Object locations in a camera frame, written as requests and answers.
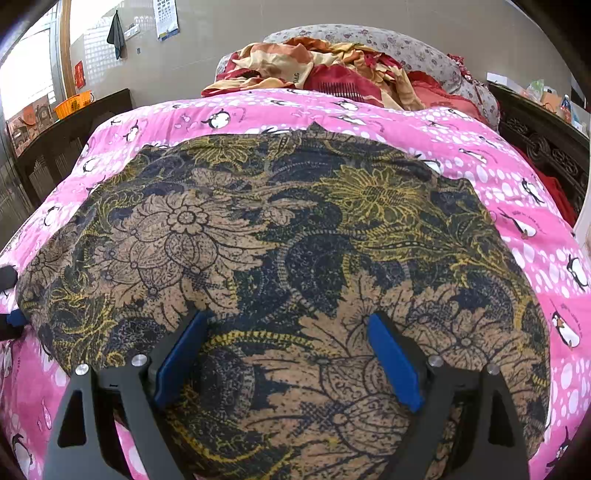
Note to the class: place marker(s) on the pink penguin print blanket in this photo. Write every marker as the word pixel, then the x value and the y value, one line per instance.
pixel 392 134

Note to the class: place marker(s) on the dark hanging cloth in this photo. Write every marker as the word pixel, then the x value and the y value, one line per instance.
pixel 116 37

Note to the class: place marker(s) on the grey floral pillow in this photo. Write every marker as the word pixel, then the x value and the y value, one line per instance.
pixel 415 50

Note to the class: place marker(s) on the clutter of small packets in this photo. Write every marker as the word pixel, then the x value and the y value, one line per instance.
pixel 556 104

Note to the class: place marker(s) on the window with wooden frame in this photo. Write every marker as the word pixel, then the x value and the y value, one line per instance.
pixel 32 60

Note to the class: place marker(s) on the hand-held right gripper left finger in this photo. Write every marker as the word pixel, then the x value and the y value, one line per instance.
pixel 182 357

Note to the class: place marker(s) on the red and gold floral quilt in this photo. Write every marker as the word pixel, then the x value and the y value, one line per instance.
pixel 286 64

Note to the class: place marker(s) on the red cloth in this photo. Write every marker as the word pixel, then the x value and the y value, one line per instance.
pixel 549 184

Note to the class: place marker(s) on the brown floral patterned garment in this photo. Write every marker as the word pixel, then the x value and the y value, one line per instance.
pixel 277 230

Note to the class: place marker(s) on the red paper wall sticker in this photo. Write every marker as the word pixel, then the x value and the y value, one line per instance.
pixel 79 74

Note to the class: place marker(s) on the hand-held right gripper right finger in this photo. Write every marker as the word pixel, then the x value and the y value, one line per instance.
pixel 395 362

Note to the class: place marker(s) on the dark carved wooden headboard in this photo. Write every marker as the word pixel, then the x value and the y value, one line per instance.
pixel 540 138

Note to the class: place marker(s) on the white plastic object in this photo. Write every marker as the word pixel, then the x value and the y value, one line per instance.
pixel 584 221

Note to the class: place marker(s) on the white paper box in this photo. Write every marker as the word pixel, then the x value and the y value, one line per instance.
pixel 503 79

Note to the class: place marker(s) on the red printed boxes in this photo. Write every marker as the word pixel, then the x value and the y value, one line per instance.
pixel 30 124

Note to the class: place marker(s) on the wall calendar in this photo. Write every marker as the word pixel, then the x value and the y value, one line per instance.
pixel 166 21

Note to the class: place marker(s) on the orange plastic basket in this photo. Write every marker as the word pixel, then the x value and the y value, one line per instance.
pixel 74 107

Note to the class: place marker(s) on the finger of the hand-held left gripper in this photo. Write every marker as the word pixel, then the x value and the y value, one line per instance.
pixel 7 277
pixel 16 317

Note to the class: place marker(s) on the dark wooden cabinet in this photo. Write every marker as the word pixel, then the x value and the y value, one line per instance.
pixel 69 143

